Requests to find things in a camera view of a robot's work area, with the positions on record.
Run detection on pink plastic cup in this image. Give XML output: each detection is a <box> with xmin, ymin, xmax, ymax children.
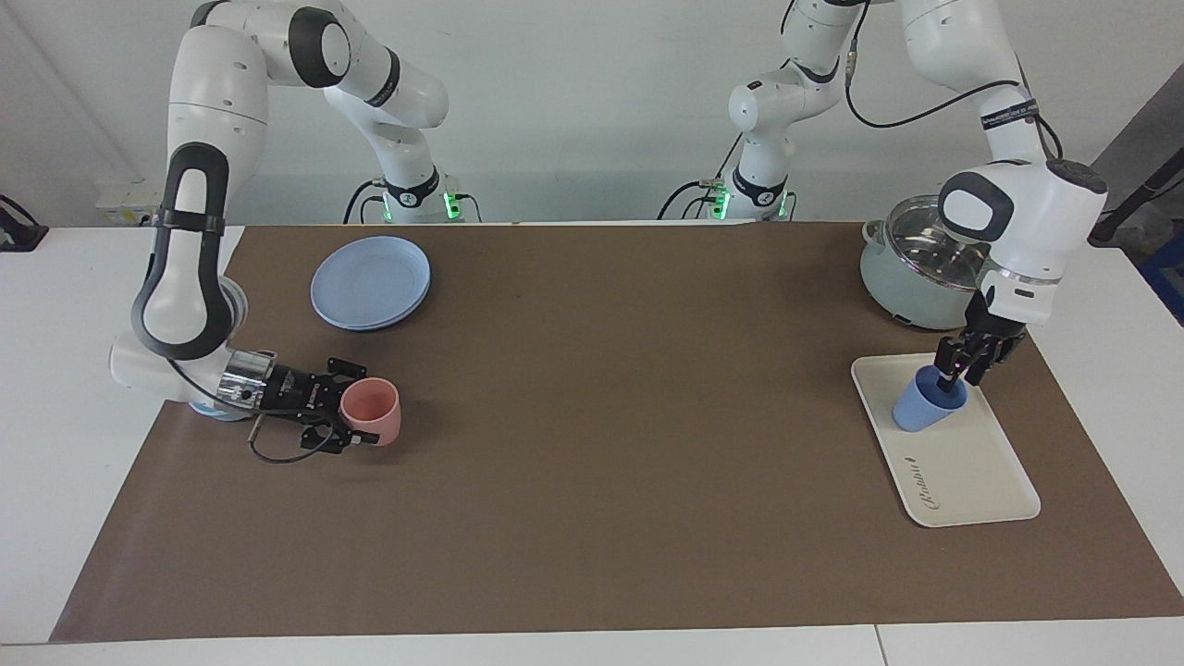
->
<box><xmin>339</xmin><ymin>376</ymin><xmax>403</xmax><ymax>446</ymax></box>

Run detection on blue plastic cup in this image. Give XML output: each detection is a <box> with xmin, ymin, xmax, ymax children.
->
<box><xmin>892</xmin><ymin>367</ymin><xmax>969</xmax><ymax>434</ymax></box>

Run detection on cream rectangular tray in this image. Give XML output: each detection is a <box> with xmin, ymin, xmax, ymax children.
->
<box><xmin>850</xmin><ymin>352</ymin><xmax>1042</xmax><ymax>528</ymax></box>

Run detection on pale green cooking pot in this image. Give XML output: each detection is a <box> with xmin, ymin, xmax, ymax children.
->
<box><xmin>859</xmin><ymin>194</ymin><xmax>998</xmax><ymax>331</ymax></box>

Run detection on blue plastic plate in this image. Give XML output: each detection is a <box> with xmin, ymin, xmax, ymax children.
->
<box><xmin>310</xmin><ymin>236</ymin><xmax>432</xmax><ymax>332</ymax></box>

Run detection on glass pot lid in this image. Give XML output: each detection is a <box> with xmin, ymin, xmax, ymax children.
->
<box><xmin>872</xmin><ymin>194</ymin><xmax>993</xmax><ymax>290</ymax></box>

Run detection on black stand foot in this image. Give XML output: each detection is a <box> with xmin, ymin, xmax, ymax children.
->
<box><xmin>1087</xmin><ymin>171</ymin><xmax>1184</xmax><ymax>247</ymax></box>

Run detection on blue crate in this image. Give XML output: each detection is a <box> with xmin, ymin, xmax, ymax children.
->
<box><xmin>1140</xmin><ymin>231</ymin><xmax>1184</xmax><ymax>327</ymax></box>

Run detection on white power strip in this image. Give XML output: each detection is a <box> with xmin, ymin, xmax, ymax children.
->
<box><xmin>95</xmin><ymin>180</ymin><xmax>172</xmax><ymax>226</ymax></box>

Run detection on brown table mat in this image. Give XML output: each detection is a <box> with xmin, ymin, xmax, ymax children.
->
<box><xmin>50</xmin><ymin>222</ymin><xmax>1184</xmax><ymax>643</ymax></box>

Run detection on black table clamp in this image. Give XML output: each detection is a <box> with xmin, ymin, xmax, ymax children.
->
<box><xmin>0</xmin><ymin>194</ymin><xmax>50</xmax><ymax>253</ymax></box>

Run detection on black base cable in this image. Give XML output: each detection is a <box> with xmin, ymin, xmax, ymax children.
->
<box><xmin>343</xmin><ymin>179</ymin><xmax>389</xmax><ymax>224</ymax></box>
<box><xmin>658</xmin><ymin>139</ymin><xmax>746</xmax><ymax>221</ymax></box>

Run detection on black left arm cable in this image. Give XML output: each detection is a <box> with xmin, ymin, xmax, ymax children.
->
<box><xmin>845</xmin><ymin>42</ymin><xmax>1067</xmax><ymax>160</ymax></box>

